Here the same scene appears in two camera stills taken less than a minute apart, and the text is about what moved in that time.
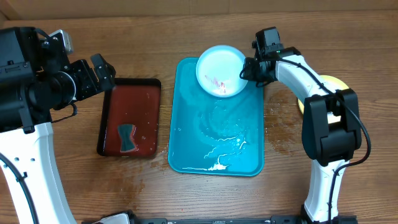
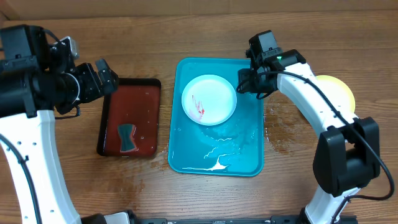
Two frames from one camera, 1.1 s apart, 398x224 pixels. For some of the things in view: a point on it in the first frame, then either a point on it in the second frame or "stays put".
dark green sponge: x=125 y=134 stays put
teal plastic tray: x=209 y=135 stays put
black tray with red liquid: x=132 y=101 stays put
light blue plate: x=218 y=71 → x=209 y=99
